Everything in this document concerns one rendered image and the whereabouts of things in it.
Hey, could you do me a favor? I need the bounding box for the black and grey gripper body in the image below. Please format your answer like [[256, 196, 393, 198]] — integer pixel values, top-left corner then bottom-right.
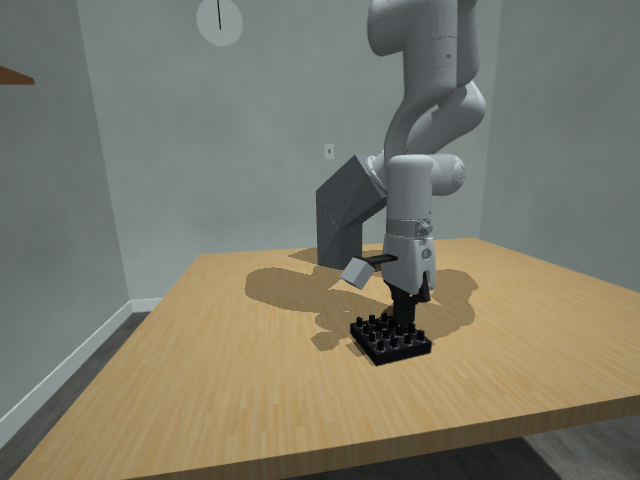
[[381, 232, 436, 295]]

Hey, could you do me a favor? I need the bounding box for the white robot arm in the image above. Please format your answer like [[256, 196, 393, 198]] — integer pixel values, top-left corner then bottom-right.
[[340, 0, 486, 290]]

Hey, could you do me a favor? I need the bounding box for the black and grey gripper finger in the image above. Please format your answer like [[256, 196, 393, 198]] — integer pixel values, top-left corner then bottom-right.
[[383, 279, 404, 321], [399, 271, 431, 326]]

